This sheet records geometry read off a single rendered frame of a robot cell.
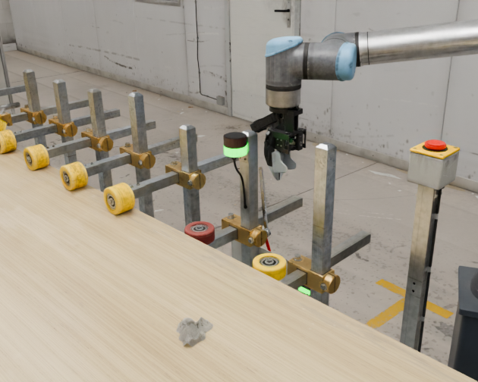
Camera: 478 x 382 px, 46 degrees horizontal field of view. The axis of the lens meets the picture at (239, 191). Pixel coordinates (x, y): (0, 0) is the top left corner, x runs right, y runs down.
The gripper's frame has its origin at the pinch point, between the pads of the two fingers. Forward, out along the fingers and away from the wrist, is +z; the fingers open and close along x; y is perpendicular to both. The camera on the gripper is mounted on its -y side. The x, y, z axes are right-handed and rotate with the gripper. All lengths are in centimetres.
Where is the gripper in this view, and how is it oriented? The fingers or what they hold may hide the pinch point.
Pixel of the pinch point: (276, 174)
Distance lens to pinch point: 154.7
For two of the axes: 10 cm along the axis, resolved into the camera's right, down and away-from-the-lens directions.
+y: 7.0, 2.7, -6.6
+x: 7.1, -3.0, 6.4
